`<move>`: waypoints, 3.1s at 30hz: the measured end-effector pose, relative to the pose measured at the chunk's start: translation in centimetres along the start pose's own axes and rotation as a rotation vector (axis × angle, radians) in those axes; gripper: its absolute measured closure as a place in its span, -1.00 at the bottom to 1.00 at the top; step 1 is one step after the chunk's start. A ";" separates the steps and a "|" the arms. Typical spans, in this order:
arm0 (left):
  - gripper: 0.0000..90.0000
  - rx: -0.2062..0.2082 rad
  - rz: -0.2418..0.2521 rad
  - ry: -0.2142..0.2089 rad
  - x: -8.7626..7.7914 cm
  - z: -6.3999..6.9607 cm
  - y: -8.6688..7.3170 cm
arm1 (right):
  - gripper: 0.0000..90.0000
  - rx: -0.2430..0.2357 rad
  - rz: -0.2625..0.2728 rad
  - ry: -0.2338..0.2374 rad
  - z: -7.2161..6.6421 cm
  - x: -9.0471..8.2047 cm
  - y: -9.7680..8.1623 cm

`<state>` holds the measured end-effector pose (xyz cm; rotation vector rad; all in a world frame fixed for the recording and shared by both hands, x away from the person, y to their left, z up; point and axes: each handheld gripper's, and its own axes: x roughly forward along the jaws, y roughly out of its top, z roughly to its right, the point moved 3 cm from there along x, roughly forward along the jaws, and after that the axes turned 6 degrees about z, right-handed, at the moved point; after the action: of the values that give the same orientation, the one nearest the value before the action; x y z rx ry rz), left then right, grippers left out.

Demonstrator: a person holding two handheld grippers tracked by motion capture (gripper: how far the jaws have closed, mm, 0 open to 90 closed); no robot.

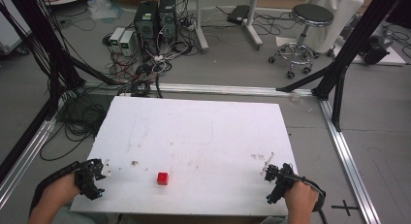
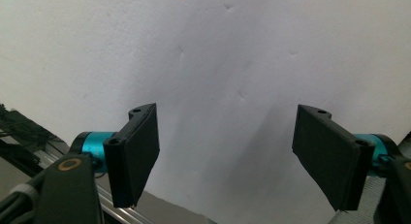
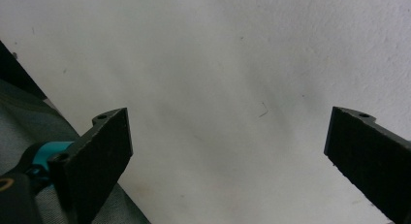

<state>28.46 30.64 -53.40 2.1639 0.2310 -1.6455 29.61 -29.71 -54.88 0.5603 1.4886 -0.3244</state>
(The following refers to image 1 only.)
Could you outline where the aluminium floor rail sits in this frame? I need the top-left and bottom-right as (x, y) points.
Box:
(0, 97), (66, 210)
(81, 80), (314, 98)
(318, 97), (383, 224)

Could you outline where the black computer tower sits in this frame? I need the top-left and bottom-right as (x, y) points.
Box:
(158, 0), (178, 44)
(133, 0), (161, 57)

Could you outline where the clear plastic bag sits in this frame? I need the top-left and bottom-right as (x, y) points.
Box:
(86, 0), (124, 22)

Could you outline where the flat black box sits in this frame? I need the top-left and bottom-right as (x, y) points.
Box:
(226, 4), (251, 25)

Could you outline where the tangle of black cables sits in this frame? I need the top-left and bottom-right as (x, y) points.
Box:
(39, 84), (112, 163)

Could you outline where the white cloth cover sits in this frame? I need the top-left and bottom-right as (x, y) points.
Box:
(303, 0), (365, 54)

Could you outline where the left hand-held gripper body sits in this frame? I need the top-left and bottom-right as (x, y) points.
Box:
(74, 161), (97, 198)

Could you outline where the black round stool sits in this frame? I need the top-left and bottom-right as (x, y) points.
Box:
(268, 3), (335, 80)

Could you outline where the black floor device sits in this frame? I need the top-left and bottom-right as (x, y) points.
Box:
(358, 34), (394, 66)

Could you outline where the red cube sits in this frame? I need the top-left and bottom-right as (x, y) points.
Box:
(156, 172), (170, 186)

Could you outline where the black right wrist strap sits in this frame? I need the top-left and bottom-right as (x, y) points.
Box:
(309, 181), (327, 213)

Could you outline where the person's left hand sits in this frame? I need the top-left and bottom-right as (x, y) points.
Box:
(47, 174), (82, 207)

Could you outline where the white table leg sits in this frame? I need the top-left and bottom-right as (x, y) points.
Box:
(193, 0), (210, 54)
(242, 0), (265, 51)

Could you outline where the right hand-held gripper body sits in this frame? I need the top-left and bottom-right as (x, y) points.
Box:
(273, 162), (306, 200)

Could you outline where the person's right hand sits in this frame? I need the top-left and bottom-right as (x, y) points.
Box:
(283, 180), (320, 216)

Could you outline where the black frame strut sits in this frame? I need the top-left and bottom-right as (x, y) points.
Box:
(275, 0), (408, 132)
(0, 0), (127, 121)

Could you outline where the white power supply unit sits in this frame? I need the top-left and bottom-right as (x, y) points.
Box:
(118, 29), (136, 58)
(109, 26), (126, 54)

